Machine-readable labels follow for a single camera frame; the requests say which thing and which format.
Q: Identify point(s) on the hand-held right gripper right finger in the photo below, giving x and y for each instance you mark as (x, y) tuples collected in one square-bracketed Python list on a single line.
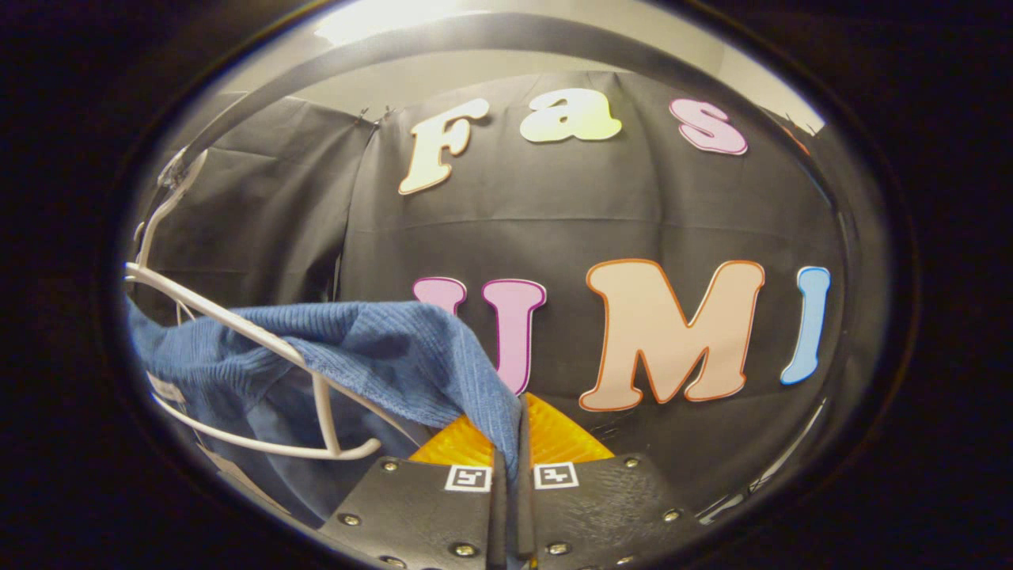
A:
[(525, 514)]

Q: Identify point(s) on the white clothes hanger taped hook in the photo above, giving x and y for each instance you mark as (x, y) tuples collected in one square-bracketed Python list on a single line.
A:
[(237, 326)]

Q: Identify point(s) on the black clothes rack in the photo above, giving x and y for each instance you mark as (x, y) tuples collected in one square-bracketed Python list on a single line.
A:
[(491, 28)]

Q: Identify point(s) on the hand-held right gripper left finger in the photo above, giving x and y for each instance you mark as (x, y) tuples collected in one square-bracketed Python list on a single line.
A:
[(498, 522)]

